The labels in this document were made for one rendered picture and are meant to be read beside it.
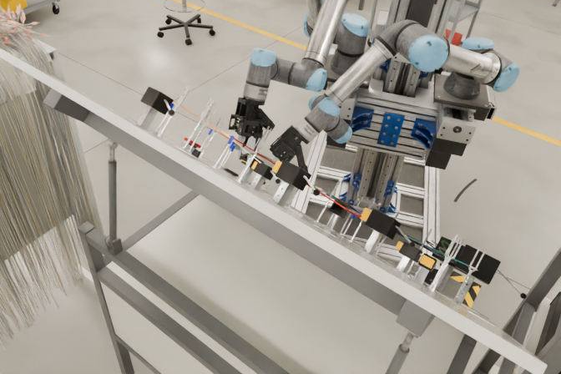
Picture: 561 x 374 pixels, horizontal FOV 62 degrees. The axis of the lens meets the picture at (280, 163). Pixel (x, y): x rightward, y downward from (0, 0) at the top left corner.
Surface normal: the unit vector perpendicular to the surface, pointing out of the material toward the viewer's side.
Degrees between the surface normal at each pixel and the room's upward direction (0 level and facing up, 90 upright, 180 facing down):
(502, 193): 0
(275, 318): 0
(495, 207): 0
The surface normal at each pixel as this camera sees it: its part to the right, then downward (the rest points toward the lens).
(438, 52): 0.26, 0.60
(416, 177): 0.07, -0.76
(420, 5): -0.25, 0.62
